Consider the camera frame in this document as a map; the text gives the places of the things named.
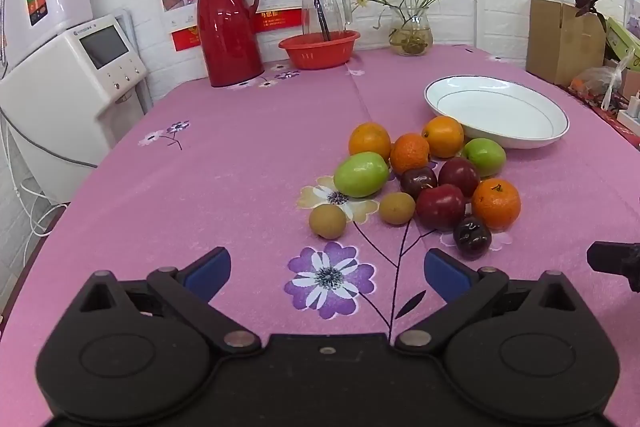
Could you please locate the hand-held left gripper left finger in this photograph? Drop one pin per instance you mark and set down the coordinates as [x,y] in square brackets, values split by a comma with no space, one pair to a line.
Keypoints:
[212,267]

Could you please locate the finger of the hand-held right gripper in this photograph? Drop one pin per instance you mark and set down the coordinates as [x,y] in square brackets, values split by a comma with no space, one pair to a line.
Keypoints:
[610,257]

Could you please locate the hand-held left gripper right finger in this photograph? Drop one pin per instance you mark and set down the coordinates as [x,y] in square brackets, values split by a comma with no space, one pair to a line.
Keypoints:
[445,269]

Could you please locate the dark purple plum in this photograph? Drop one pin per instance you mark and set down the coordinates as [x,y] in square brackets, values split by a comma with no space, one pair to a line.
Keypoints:
[472,237]
[419,182]

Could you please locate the bright red apple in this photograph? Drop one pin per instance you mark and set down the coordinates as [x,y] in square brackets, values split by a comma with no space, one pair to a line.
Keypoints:
[440,207]

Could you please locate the brown kiwi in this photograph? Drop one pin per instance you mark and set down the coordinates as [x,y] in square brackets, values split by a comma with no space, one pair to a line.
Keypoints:
[327,220]
[397,208]

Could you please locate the deep orange tangerine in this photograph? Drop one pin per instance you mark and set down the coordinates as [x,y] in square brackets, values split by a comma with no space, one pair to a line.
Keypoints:
[496,204]
[410,153]

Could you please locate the dark red apple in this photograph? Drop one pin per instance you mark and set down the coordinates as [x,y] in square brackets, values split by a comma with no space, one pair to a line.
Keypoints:
[459,176]

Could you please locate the small green apple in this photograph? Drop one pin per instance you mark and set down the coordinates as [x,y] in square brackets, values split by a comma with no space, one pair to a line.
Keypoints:
[484,156]

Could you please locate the large green apple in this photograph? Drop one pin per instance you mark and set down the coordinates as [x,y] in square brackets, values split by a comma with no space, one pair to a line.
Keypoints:
[361,174]

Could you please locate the orange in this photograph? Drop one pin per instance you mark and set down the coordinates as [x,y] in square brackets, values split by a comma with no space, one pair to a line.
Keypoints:
[370,141]
[443,136]

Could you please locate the white oval plate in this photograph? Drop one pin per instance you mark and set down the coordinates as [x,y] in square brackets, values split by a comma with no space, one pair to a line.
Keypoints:
[495,109]

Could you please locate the white charger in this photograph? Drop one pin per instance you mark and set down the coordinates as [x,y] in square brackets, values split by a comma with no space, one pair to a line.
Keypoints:
[632,109]

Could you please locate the clear plastic bag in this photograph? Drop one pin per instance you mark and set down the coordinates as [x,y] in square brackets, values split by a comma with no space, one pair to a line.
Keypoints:
[597,82]

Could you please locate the green box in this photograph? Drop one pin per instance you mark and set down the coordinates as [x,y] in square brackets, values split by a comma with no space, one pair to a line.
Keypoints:
[620,42]

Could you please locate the brown cardboard box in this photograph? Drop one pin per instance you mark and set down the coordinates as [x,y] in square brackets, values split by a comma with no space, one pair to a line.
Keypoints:
[560,47]

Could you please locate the white appliance with screen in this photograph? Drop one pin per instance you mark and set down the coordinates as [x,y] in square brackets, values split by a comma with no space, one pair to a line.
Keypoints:
[50,107]

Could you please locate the round glass vase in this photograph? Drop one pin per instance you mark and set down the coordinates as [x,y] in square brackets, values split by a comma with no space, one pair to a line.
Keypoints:
[410,39]

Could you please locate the red thermos jug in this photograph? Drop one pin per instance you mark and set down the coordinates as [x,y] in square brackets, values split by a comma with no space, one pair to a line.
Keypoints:
[227,32]

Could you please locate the red plastic basket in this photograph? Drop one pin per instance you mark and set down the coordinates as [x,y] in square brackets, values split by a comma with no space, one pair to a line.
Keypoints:
[320,54]

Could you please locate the black stirring stick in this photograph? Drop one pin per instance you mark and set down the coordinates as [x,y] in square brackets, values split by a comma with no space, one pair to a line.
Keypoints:
[322,24]

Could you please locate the glass pitcher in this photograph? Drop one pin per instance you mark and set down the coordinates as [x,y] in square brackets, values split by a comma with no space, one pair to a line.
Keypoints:
[312,12]

